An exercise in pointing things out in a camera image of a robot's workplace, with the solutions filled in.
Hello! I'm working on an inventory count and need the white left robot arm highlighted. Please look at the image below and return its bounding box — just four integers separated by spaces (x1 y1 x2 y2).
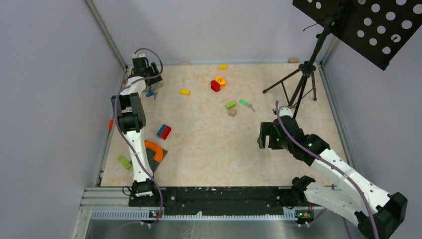
111 54 160 206

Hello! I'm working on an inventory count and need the orange arch block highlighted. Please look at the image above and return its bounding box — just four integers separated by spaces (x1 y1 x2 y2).
144 140 164 163

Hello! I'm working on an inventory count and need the black perforated music stand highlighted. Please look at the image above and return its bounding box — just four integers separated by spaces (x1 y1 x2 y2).
263 0 422 109

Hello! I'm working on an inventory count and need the wooden wedge back right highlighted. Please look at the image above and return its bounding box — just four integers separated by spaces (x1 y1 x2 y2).
288 58 299 64

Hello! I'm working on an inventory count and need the orange round block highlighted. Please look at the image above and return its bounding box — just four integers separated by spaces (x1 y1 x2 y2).
215 76 226 88

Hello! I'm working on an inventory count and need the yellow brick mid left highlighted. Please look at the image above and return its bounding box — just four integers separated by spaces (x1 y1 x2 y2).
180 89 190 95

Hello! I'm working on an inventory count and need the small wooden cube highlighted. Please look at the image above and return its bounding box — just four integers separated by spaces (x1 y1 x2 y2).
228 108 237 117

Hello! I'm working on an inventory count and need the green tagged key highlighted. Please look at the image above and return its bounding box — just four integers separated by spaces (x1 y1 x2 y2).
239 99 256 112

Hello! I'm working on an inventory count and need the grey studded baseplate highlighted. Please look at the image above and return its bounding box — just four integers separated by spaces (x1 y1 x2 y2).
146 149 161 174

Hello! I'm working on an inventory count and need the small orange wall clip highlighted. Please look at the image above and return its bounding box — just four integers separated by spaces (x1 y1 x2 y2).
108 119 114 131

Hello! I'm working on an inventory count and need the light green curved block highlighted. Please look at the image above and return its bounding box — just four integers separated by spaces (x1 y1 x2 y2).
117 155 132 170

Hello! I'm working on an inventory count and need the green brick block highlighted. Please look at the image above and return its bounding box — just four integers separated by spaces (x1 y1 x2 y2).
225 100 236 110

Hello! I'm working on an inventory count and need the red blue brick stack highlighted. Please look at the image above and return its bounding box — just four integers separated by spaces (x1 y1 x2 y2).
156 124 172 140

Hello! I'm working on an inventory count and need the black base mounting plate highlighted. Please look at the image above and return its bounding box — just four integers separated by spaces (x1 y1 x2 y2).
128 186 309 216

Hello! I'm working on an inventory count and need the red cylinder block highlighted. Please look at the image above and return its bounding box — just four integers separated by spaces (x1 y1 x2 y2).
210 80 221 92

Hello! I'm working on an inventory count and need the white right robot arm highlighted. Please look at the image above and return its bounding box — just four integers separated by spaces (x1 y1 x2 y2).
257 106 408 239

